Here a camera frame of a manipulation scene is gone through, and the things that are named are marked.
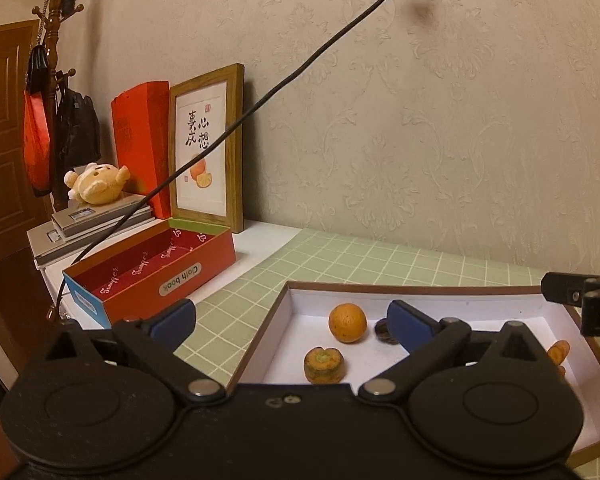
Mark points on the grey digital scale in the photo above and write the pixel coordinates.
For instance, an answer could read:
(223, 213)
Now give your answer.
(95, 215)

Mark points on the brown wooden door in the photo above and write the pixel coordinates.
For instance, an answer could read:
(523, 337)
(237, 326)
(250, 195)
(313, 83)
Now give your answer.
(5, 135)

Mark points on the shallow brown cardboard box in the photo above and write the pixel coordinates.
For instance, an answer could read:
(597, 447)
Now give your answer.
(480, 310)

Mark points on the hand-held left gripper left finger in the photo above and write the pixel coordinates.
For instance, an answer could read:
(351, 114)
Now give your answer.
(172, 322)

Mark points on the red paper envelope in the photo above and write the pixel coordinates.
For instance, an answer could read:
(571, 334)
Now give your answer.
(140, 135)

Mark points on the carrot top stump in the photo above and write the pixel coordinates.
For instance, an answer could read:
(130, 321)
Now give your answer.
(323, 366)

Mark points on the orange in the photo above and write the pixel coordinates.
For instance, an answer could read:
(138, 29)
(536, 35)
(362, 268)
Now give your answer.
(347, 323)

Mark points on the yellow plush toy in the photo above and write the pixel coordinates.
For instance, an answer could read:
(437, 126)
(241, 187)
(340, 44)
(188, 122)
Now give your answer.
(97, 182)

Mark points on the red hanging bag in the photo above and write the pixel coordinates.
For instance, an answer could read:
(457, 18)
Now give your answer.
(35, 145)

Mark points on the wooden framed picture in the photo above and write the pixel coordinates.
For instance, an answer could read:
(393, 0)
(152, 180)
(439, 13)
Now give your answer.
(207, 150)

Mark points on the wooden coat rack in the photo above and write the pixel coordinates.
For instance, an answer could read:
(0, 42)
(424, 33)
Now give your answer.
(55, 30)

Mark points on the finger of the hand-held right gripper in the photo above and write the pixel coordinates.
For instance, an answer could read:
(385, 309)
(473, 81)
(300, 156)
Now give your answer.
(562, 287)

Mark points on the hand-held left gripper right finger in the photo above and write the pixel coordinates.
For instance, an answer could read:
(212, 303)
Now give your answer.
(410, 325)

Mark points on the black hanging bag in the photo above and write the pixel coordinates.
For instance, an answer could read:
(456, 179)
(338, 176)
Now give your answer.
(77, 135)

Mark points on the open red cardboard box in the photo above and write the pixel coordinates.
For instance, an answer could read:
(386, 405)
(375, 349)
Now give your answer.
(145, 300)

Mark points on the small orange fruit piece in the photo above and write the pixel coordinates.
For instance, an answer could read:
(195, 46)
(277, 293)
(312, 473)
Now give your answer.
(560, 352)

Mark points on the stack of grey books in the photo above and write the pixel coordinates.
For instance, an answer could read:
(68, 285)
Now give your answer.
(50, 247)

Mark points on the green checked tablecloth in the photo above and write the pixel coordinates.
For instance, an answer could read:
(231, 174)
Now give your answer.
(380, 265)

